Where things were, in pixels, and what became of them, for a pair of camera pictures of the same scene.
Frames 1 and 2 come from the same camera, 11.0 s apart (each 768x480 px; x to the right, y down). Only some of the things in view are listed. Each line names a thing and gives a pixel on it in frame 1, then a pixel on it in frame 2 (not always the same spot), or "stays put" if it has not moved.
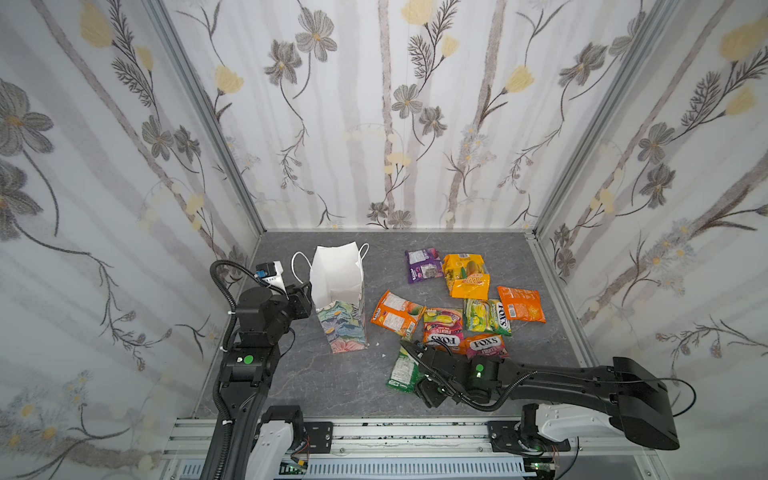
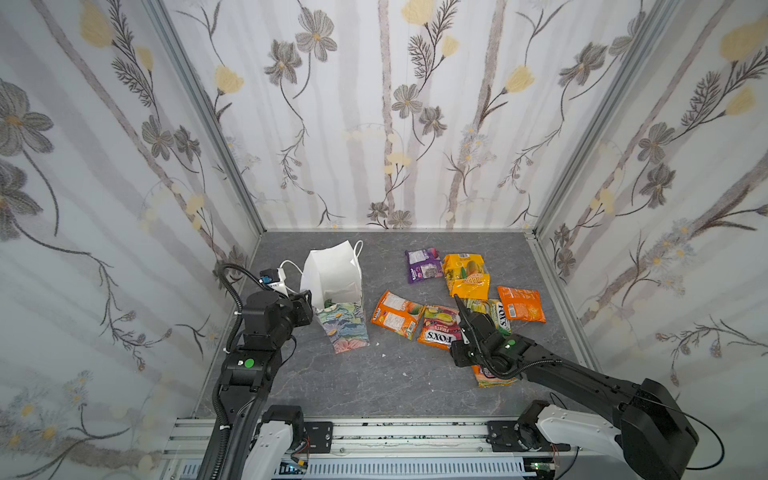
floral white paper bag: [336, 279] stays put
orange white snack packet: [396, 314] stays put
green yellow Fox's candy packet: [481, 315] stays put
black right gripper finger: [418, 352] to [468, 316]
